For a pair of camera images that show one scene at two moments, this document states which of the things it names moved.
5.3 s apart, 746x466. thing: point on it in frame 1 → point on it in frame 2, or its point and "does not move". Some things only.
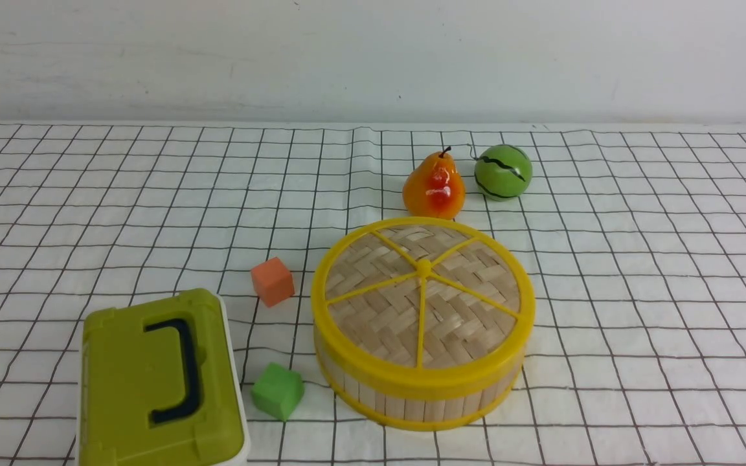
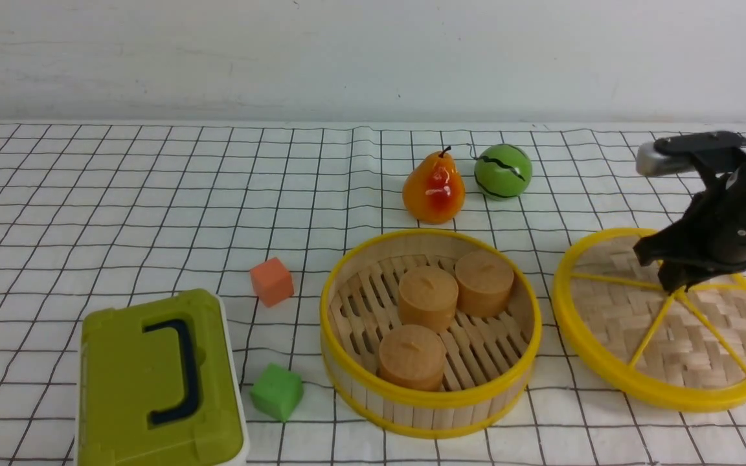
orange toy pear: x=434 y=188 does not move
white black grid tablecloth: x=657 y=252 does not move
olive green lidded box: x=160 y=385 does not move
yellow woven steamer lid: x=422 y=308 → x=713 y=345
